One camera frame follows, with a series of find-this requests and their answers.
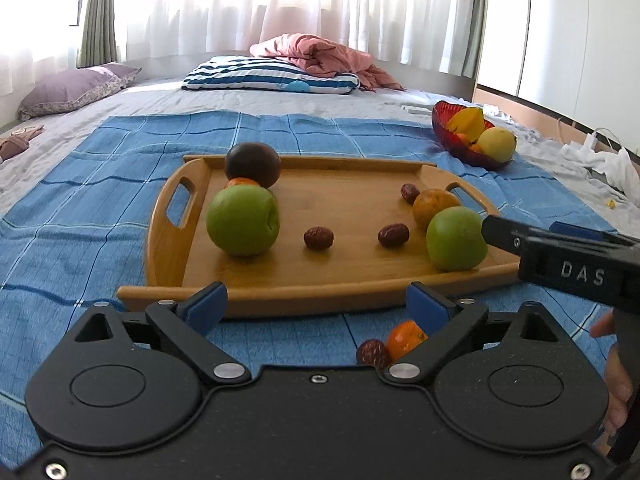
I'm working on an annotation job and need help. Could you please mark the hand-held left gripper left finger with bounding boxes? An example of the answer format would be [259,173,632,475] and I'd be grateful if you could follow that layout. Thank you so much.
[75,281,252,386]

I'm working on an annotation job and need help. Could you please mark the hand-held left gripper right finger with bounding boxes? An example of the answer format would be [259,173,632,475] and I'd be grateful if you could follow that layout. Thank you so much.
[385,281,568,385]

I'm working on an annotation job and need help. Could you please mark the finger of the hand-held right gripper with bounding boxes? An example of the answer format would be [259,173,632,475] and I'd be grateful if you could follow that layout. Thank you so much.
[549,222,638,248]
[481,215,538,263]

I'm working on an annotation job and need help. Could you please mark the small tangerine with stem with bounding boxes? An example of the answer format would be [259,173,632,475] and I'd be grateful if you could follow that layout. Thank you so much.
[386,320,430,362]

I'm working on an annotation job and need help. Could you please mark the small green apple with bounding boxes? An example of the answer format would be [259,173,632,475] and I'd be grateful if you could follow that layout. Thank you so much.
[426,206,489,272]

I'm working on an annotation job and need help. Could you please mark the dull brownish orange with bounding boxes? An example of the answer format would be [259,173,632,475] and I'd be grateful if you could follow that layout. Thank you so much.
[412,188,462,231]

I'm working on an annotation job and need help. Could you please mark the wooden tray with handles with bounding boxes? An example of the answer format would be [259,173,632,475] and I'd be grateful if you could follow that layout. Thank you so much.
[117,155,521,319]

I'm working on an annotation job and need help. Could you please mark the dark purple passion fruit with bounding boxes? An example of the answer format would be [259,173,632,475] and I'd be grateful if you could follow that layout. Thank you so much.
[224,142,282,189]

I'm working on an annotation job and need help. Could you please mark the person's right hand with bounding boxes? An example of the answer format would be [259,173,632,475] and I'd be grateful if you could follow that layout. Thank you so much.
[589,310,635,438]

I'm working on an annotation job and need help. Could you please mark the white crumpled clothes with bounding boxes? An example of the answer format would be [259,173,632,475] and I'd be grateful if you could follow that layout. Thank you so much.
[560,141,640,196]

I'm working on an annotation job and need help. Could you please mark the yellow pear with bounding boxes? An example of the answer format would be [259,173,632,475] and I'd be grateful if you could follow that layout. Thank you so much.
[476,127,517,163]

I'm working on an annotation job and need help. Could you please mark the large green apple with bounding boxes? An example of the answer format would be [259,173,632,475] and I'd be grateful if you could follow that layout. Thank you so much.
[206,184,281,257]

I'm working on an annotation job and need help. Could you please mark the yellow star fruit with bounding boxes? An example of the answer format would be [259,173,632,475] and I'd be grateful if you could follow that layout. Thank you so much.
[446,108,486,136]

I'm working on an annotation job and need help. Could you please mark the red glass bowl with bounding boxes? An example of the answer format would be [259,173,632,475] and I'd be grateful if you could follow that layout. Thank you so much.
[431,100,513,170]

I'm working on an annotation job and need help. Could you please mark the blue checked blanket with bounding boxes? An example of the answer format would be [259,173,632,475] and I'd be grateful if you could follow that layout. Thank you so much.
[0,111,623,461]

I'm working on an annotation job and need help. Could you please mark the white wardrobe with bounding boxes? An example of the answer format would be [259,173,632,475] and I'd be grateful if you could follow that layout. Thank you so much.
[477,0,640,153]

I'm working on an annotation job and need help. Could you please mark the blue white striped pillow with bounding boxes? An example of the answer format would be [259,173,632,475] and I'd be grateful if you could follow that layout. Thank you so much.
[181,56,362,96]

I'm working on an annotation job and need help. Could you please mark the tan pink garment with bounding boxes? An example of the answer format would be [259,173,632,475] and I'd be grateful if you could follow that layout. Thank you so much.
[0,126,47,161]

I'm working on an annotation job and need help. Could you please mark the purple floral pillow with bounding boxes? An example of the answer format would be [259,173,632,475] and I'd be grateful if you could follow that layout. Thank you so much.
[17,63,143,121]

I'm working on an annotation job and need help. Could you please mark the pink crumpled quilt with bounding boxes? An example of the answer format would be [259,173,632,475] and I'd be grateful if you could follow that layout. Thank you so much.
[249,33,407,92]

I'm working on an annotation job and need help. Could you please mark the white sheer curtain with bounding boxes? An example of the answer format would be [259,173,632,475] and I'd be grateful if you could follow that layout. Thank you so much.
[112,0,481,78]
[0,0,83,68]

